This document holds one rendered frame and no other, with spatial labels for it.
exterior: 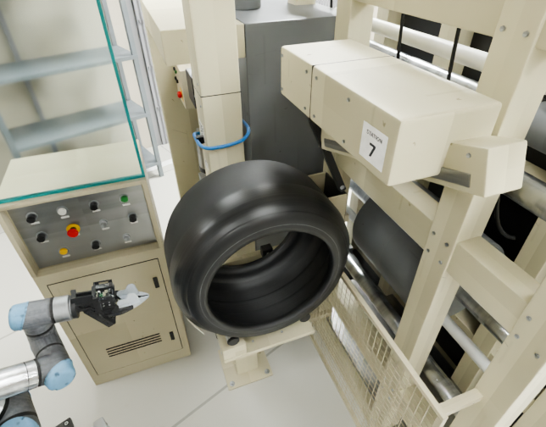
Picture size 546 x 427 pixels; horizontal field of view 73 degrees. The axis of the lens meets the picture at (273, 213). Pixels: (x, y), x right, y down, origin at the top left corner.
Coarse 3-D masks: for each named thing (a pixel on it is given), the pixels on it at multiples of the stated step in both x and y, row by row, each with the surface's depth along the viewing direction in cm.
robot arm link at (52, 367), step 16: (48, 352) 102; (64, 352) 104; (16, 368) 94; (32, 368) 96; (48, 368) 98; (64, 368) 99; (0, 384) 90; (16, 384) 93; (32, 384) 95; (48, 384) 97; (64, 384) 100; (0, 400) 92
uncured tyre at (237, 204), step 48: (192, 192) 112; (240, 192) 102; (288, 192) 103; (192, 240) 100; (240, 240) 99; (288, 240) 148; (336, 240) 113; (192, 288) 104; (240, 288) 148; (288, 288) 146; (240, 336) 125
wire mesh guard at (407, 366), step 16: (336, 288) 154; (352, 288) 138; (320, 304) 175; (336, 336) 166; (352, 336) 148; (368, 336) 135; (384, 336) 121; (320, 352) 191; (336, 352) 170; (400, 352) 116; (368, 368) 141; (384, 368) 129; (336, 384) 178; (352, 384) 160; (416, 384) 109; (352, 400) 164; (384, 400) 134; (400, 400) 122; (432, 400) 105; (352, 416) 166
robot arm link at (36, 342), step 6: (54, 324) 110; (48, 330) 106; (54, 330) 109; (30, 336) 104; (36, 336) 105; (42, 336) 106; (48, 336) 106; (54, 336) 107; (30, 342) 106; (36, 342) 105; (42, 342) 104; (48, 342) 104; (54, 342) 105; (60, 342) 107; (36, 348) 104
